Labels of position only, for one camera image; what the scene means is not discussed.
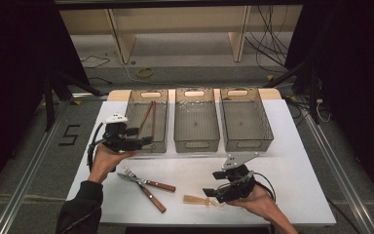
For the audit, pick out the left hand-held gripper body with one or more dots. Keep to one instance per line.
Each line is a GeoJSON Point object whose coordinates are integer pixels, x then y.
{"type": "Point", "coordinates": [117, 138]}

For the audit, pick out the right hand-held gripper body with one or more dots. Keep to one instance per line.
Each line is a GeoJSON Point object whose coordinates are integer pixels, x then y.
{"type": "Point", "coordinates": [238, 185]}

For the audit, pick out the light wooden spatula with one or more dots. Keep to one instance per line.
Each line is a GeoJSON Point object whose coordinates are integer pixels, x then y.
{"type": "Point", "coordinates": [196, 200]}

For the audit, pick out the brown wooden chopstick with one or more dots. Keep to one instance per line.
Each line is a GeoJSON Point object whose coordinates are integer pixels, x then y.
{"type": "Point", "coordinates": [145, 117]}
{"type": "Point", "coordinates": [154, 118]}

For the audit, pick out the grey translucent plastic bin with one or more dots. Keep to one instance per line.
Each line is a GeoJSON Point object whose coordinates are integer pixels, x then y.
{"type": "Point", "coordinates": [245, 125]}
{"type": "Point", "coordinates": [160, 125]}
{"type": "Point", "coordinates": [196, 125]}

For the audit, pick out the person's left hand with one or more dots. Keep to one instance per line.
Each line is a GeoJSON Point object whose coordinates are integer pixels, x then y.
{"type": "Point", "coordinates": [102, 162]}

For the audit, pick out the person's right hand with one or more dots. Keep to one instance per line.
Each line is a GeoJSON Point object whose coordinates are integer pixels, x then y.
{"type": "Point", "coordinates": [261, 204]}

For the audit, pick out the yellow tape roll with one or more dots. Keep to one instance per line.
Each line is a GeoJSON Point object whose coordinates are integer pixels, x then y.
{"type": "Point", "coordinates": [145, 72]}

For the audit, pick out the black stand with legs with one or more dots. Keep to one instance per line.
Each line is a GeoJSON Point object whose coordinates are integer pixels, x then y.
{"type": "Point", "coordinates": [313, 94]}
{"type": "Point", "coordinates": [50, 100]}

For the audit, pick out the wooden furniture leg panel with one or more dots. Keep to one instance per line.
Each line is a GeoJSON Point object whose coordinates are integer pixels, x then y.
{"type": "Point", "coordinates": [123, 39]}
{"type": "Point", "coordinates": [239, 35]}

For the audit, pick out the black curtain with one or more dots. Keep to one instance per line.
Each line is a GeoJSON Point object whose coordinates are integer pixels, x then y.
{"type": "Point", "coordinates": [360, 81]}
{"type": "Point", "coordinates": [13, 81]}

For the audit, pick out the aluminium floor rail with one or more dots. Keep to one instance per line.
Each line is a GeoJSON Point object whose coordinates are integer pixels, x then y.
{"type": "Point", "coordinates": [341, 172]}
{"type": "Point", "coordinates": [32, 165]}

